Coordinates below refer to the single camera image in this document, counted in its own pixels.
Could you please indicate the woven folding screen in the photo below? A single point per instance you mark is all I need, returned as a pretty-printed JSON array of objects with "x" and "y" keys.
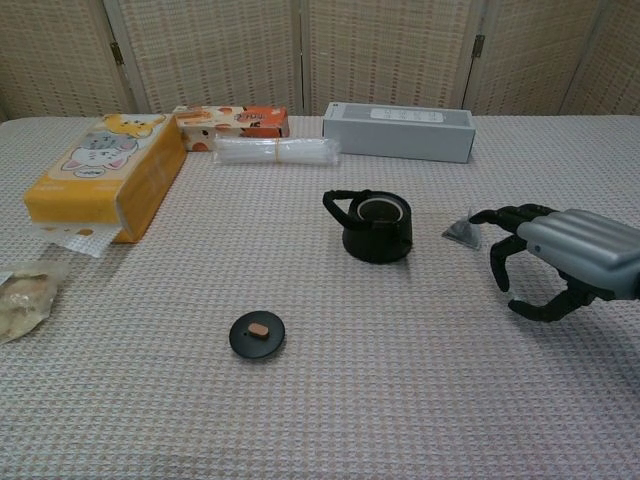
[{"x": 225, "y": 55}]

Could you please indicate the black teapot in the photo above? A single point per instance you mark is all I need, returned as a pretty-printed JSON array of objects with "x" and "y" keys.
[{"x": 375, "y": 242}]

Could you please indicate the brass screen hinge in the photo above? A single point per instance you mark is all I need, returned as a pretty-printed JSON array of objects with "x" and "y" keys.
[
  {"x": 116, "y": 53},
  {"x": 479, "y": 45}
]

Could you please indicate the yellow cat tissue pack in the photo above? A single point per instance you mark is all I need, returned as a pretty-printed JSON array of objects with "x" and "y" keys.
[{"x": 95, "y": 175}]

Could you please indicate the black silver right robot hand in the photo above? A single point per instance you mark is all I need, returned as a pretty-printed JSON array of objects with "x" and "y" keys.
[{"x": 590, "y": 250}]

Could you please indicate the pink woven tablecloth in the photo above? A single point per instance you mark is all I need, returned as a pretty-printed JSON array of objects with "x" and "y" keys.
[{"x": 350, "y": 375}]

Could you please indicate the clear bag of snacks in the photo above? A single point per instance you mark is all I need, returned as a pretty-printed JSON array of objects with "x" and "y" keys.
[{"x": 22, "y": 300}]

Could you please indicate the small clear plastic packet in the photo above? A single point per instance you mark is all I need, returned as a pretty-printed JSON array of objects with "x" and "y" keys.
[{"x": 80, "y": 240}]

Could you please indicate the grey rectangular cardboard box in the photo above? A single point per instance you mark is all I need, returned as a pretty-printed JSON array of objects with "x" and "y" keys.
[{"x": 400, "y": 135}]

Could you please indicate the clear plastic straw bundle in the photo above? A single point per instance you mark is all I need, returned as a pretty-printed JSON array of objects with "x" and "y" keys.
[{"x": 275, "y": 151}]

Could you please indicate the orange snack box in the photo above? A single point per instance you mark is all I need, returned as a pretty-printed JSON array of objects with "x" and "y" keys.
[{"x": 235, "y": 125}]

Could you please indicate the black teapot lid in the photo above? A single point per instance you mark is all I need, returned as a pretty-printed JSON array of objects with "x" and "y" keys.
[{"x": 250, "y": 342}]

